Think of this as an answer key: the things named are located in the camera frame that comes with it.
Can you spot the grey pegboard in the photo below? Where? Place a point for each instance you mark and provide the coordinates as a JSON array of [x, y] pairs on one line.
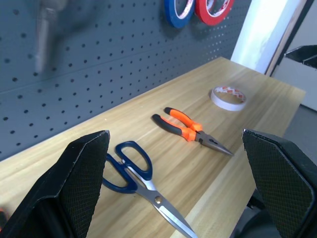
[[123, 62]]

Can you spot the red tape roll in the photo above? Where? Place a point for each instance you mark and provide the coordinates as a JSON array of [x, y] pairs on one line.
[[205, 17]]

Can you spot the blue tape roll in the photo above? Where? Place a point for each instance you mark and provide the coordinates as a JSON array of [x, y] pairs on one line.
[[171, 17]]

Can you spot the white tape roll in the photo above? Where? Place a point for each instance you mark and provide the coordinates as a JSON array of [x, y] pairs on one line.
[[223, 104]]

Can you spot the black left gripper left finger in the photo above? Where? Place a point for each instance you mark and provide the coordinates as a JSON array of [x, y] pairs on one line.
[[62, 193]]

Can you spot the orange black needle-nose pliers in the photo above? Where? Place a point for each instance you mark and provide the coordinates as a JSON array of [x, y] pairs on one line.
[[188, 134]]

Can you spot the silver metal pegboard hook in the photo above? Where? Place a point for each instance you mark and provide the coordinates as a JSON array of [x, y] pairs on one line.
[[42, 37]]

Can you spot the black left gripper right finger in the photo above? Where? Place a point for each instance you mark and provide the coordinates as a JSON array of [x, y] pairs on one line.
[[287, 188]]

